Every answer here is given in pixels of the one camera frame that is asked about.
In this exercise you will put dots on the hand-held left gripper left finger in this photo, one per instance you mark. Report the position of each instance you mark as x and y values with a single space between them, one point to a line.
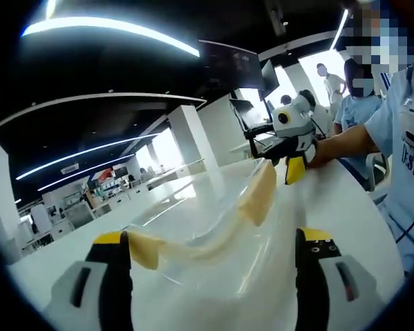
110 276

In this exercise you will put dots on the short ceiling light strip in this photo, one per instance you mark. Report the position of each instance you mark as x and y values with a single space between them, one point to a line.
341 27

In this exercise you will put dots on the row of white desks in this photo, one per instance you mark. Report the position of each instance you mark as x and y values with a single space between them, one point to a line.
141 193

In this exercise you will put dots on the operator in light-blue shirt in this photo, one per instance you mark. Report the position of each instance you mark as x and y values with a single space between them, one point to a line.
403 193

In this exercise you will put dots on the long curved ceiling light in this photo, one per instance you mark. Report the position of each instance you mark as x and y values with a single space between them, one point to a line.
89 21

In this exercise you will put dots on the large black monitor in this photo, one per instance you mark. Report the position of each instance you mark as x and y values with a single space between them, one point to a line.
231 65

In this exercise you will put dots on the white square pillar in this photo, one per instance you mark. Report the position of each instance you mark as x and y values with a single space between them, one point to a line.
193 138
1 207

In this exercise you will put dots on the white tall appliance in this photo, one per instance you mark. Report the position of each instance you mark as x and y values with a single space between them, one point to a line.
41 220

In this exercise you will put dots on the small black monitor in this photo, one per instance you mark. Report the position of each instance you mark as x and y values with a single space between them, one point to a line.
270 77

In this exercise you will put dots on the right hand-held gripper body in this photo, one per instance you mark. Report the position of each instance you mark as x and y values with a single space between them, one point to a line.
296 120

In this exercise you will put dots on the thin ceiling light strip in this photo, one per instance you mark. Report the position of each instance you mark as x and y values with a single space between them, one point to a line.
89 150
89 169

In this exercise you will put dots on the clear plastic bag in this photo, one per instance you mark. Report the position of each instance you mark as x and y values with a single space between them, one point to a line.
255 193

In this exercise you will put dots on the ceiling air conditioner vent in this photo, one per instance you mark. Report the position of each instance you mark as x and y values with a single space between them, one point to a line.
70 169

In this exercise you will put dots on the person's right hand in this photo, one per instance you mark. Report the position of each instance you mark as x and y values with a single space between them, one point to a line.
322 153

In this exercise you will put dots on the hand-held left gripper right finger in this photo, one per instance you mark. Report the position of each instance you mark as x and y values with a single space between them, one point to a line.
317 279

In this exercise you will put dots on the grey office chair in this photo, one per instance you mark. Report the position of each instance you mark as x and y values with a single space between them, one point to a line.
377 165

